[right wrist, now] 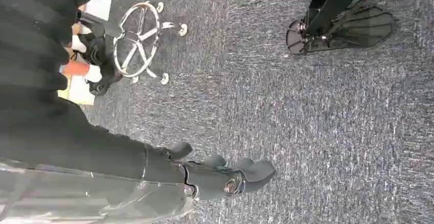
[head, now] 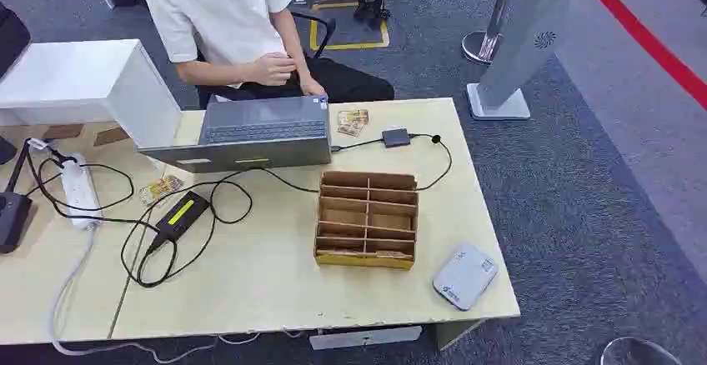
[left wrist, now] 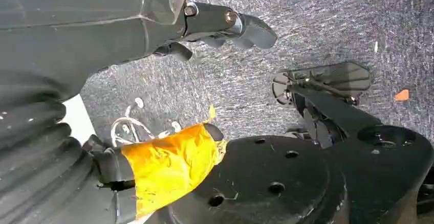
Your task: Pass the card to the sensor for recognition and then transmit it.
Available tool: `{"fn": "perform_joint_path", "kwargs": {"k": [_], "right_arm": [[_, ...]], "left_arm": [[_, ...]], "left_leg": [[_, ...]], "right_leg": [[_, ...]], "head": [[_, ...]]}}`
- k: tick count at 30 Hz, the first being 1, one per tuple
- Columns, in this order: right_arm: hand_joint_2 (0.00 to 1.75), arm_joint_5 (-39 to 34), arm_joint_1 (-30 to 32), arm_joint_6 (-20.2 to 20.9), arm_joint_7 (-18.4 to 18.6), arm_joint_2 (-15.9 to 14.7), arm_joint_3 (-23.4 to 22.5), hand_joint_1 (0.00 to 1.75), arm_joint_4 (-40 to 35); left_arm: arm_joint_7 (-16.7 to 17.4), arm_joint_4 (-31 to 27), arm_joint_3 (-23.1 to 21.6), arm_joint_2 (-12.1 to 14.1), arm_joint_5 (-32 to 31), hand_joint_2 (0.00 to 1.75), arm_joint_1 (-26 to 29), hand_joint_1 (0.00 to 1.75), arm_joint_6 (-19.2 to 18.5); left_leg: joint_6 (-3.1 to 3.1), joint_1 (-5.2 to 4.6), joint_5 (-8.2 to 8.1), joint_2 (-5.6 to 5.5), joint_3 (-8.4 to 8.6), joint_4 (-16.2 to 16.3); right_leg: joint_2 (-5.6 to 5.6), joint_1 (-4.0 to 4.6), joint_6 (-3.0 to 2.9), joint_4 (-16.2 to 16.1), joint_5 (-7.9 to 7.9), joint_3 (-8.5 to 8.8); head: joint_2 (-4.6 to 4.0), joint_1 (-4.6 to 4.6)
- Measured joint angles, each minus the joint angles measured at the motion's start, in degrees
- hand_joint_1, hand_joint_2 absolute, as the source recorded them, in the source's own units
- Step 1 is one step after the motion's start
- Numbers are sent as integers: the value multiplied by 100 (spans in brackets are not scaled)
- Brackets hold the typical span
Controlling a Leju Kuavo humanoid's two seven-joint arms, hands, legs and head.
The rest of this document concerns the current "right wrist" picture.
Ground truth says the yellow sheet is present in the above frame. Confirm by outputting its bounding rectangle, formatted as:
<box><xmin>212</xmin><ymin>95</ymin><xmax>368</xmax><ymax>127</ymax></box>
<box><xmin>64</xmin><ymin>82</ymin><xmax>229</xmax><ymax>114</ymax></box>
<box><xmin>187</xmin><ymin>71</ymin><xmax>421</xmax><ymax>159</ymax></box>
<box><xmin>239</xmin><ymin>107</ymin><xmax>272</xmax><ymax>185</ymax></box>
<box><xmin>57</xmin><ymin>76</ymin><xmax>96</xmax><ymax>106</ymax></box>

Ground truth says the white sheet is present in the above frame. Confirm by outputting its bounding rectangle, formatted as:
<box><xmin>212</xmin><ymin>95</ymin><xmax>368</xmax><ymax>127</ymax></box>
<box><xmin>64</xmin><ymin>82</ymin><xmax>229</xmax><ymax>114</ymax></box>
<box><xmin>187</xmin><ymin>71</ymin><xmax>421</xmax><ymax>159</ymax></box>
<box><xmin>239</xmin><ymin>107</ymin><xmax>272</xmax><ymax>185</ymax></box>
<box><xmin>83</xmin><ymin>0</ymin><xmax>114</xmax><ymax>22</ymax></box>

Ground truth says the chrome chair base with casters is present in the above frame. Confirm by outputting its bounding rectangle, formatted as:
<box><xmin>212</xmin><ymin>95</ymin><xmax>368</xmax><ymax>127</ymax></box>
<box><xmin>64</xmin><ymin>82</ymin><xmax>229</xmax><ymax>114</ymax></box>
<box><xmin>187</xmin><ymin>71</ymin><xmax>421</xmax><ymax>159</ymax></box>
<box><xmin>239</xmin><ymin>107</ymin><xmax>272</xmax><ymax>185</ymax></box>
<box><xmin>112</xmin><ymin>1</ymin><xmax>188</xmax><ymax>86</ymax></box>

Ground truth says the black robot leg and foot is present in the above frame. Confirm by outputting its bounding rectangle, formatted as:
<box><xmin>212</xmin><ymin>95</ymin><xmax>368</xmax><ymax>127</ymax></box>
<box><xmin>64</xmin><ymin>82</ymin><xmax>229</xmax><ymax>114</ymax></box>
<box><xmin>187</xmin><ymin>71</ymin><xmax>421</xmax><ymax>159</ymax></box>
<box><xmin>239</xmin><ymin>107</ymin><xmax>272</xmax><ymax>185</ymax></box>
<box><xmin>286</xmin><ymin>0</ymin><xmax>398</xmax><ymax>56</ymax></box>

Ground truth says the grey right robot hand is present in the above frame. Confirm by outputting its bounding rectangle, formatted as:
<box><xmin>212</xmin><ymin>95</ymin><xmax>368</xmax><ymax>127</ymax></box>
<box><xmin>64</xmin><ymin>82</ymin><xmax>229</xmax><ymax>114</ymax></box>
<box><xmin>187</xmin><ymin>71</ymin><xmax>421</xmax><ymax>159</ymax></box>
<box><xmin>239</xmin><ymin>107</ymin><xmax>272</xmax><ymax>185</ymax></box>
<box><xmin>0</xmin><ymin>92</ymin><xmax>277</xmax><ymax>224</ymax></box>

